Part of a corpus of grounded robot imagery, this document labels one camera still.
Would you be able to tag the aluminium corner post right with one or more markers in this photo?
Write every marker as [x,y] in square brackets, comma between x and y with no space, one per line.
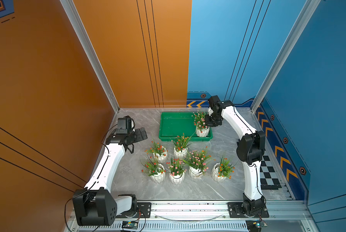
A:
[296,31]

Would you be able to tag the orange flower pot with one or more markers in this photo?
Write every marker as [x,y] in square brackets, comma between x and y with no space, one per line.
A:
[223,170]

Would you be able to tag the green plastic storage tray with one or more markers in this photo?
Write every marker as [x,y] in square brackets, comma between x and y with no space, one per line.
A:
[173,124]

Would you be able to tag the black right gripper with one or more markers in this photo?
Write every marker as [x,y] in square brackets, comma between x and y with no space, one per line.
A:
[208,123]

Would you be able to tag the aluminium corner post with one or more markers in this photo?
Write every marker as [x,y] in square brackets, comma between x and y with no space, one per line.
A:
[80,30]
[296,31]

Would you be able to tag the black white chessboard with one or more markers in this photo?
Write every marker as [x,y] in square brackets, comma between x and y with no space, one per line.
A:
[269,179]

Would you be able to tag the green circuit board right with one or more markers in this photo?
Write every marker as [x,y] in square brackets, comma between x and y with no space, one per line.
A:
[255,226]

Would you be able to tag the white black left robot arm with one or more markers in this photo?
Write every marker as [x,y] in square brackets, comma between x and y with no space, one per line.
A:
[94,205]

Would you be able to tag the green circuit board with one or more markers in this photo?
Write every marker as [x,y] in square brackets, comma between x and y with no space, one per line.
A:
[255,226]
[129,225]

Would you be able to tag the green circuit board left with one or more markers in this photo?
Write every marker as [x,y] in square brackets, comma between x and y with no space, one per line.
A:
[129,225]

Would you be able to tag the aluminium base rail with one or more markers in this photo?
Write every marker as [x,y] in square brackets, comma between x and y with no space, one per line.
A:
[221,209]

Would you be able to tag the pink flower pot large centre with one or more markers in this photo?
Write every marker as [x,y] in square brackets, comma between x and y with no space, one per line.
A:
[197,160]

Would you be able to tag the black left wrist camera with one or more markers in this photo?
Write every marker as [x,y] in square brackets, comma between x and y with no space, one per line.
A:
[125,125]

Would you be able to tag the white vented front panel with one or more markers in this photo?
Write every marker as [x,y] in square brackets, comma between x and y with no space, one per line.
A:
[170,226]

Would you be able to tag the red flower pot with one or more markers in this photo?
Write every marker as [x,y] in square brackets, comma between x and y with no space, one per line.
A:
[154,170]
[181,143]
[157,152]

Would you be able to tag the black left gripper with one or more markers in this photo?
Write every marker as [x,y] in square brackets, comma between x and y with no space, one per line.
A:
[139,137]

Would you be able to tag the aluminium corner post left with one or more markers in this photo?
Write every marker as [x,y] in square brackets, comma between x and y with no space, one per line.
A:
[80,30]

